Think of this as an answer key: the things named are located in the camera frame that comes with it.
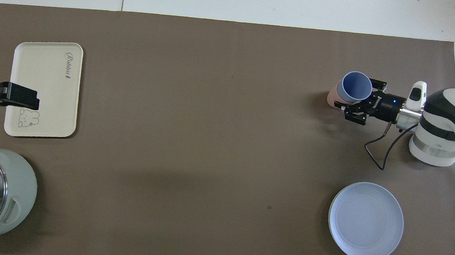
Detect brown paper table mat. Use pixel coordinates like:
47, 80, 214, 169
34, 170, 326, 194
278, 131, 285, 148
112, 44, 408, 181
0, 3, 455, 255

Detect cream rabbit print tray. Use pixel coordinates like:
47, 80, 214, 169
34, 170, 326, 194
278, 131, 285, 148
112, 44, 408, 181
3, 38, 85, 140

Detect pink plastic cup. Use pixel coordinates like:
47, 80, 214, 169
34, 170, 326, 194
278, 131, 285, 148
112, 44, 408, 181
326, 87, 349, 110

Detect blue plastic cup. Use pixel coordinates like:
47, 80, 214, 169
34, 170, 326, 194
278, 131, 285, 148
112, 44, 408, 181
336, 70, 374, 105

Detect pale green cooking pot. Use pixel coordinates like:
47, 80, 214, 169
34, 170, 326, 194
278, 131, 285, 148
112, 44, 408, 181
0, 149, 40, 249

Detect pale blue plate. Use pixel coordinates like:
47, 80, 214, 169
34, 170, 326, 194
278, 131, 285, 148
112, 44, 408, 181
326, 180, 407, 255

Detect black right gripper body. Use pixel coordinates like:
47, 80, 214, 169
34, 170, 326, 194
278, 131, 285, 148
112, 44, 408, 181
366, 91, 407, 125

